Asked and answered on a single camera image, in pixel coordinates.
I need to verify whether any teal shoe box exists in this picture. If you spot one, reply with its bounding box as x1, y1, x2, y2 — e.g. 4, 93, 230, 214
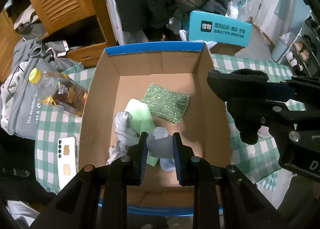
182, 11, 252, 47

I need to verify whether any green glitter cloth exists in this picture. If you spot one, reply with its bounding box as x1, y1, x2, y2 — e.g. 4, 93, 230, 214
141, 83, 190, 123

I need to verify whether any white plastic bag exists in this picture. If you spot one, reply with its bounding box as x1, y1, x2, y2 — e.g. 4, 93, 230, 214
179, 29, 217, 49

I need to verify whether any brown flat cardboard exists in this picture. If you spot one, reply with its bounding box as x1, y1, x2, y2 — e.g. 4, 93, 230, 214
209, 43, 245, 56

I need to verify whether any shoe rack with shoes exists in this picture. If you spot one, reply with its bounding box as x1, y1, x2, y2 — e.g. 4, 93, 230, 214
279, 12, 319, 77

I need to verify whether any grey hoodie pile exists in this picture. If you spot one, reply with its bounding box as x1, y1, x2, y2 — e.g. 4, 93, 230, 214
1, 38, 84, 140

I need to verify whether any white smartphone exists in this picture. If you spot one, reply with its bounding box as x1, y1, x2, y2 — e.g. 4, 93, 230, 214
57, 137, 77, 190

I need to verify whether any green checkered tablecloth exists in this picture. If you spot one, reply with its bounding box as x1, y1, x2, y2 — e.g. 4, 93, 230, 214
35, 54, 293, 193

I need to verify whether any plastic bottle yellow cap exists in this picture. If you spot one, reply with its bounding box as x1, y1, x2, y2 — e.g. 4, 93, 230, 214
28, 68, 88, 117

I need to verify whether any light green cloth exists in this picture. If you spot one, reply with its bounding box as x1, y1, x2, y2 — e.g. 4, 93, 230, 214
124, 98, 161, 166

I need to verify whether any light blue trash bin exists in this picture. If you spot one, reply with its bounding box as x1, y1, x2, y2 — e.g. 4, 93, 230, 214
271, 32, 291, 63

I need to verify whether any light blue sock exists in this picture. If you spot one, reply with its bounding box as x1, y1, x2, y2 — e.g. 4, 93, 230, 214
159, 158, 175, 172

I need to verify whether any small grey sock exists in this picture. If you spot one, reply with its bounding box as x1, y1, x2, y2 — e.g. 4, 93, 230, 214
146, 127, 174, 159

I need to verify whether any grey white plastic-wrapped bundle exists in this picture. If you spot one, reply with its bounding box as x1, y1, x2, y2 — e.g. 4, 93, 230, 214
106, 111, 139, 165

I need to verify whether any black glove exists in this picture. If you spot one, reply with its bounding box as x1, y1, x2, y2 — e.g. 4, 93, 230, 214
207, 69, 268, 145

